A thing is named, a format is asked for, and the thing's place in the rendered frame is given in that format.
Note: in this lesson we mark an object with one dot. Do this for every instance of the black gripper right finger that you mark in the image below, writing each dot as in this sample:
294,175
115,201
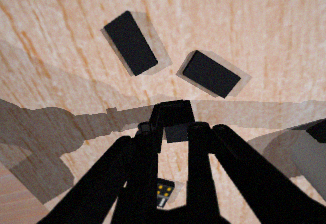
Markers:
273,198

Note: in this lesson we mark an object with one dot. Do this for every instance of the grey mug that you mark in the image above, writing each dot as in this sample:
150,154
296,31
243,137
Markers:
309,156

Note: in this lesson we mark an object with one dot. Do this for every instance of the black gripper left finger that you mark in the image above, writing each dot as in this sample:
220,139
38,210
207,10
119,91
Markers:
131,160

